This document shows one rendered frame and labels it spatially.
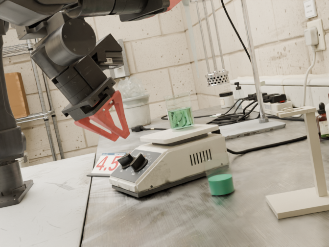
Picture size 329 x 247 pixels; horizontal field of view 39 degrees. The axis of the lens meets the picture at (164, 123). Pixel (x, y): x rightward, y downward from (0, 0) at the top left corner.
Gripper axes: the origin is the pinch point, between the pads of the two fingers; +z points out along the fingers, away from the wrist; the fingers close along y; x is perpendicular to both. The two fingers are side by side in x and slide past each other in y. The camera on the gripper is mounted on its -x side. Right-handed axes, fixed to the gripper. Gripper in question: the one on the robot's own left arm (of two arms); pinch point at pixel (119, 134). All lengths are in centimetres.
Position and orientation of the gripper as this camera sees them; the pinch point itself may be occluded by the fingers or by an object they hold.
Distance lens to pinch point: 81.9
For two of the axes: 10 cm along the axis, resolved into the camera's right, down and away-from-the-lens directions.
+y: -5.9, 1.6, 7.9
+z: 6.0, 7.4, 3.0
